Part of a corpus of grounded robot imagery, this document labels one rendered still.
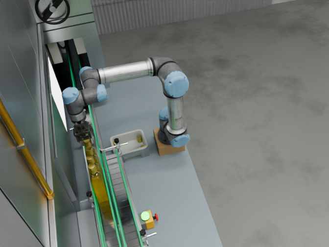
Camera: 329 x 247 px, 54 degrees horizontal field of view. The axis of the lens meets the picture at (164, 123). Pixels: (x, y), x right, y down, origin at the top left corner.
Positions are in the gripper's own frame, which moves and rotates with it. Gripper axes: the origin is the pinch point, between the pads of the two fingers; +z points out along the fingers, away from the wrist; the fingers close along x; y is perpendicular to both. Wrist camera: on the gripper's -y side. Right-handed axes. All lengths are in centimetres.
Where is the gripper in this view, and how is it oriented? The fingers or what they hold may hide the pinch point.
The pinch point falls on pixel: (86, 141)
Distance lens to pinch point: 171.9
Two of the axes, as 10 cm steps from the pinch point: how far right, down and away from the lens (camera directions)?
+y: 3.0, 6.6, -6.9
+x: 9.5, -2.5, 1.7
